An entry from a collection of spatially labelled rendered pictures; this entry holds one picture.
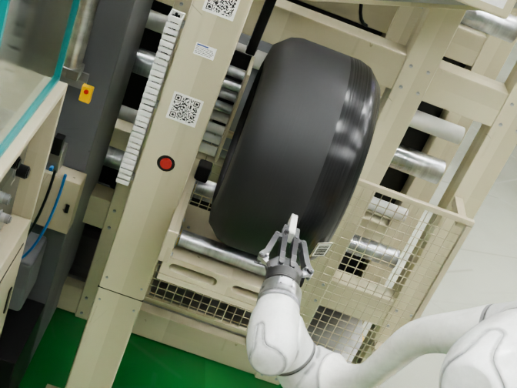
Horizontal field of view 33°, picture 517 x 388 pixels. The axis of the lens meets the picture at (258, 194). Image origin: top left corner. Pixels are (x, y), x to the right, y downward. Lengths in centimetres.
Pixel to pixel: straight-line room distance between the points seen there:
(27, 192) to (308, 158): 66
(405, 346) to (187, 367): 178
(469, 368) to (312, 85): 98
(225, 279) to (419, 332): 83
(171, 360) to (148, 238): 100
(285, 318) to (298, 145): 44
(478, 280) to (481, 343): 335
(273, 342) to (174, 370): 157
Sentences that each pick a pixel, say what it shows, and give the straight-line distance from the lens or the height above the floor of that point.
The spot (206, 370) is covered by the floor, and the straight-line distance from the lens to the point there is 330.
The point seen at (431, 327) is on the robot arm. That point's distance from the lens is 154.
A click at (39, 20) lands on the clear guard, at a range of 164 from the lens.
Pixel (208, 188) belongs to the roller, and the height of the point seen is 91.
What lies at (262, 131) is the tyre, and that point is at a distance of 200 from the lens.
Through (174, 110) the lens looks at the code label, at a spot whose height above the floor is 121.
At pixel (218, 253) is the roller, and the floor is 91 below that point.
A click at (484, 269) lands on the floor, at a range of 473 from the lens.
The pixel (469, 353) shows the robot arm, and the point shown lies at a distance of 126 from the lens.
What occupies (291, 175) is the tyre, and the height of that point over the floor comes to 125.
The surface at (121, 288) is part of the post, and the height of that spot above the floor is 64.
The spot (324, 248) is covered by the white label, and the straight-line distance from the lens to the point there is 212.
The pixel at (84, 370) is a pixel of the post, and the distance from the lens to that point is 269.
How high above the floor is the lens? 217
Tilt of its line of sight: 30 degrees down
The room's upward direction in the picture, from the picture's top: 23 degrees clockwise
